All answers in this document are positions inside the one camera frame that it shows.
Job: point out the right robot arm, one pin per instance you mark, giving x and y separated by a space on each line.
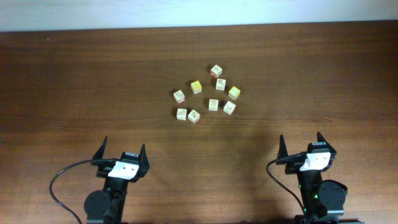
322 200

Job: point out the yellow topped block left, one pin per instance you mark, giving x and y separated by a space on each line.
196 87

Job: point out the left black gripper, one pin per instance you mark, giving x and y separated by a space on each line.
142 165

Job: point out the wooden block leaf drawing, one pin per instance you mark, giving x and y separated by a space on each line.
193 116

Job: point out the wooden block with drawing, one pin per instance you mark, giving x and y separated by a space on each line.
220 84

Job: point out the yellow topped block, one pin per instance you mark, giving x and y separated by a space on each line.
234 92
196 87

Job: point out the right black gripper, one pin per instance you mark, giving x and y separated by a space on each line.
291 168

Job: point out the wooden block green letter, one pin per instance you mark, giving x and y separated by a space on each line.
229 107

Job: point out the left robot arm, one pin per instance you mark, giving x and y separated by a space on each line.
107 205

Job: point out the wooden block red edge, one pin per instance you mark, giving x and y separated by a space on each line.
179 96

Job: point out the wooden block letter drawing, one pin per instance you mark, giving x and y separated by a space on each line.
213 104

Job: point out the yellow topped block right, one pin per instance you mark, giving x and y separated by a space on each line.
234 92

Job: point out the block with red letter side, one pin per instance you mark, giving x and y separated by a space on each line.
216 71

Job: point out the wooden block lower left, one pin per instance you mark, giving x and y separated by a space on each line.
181 114

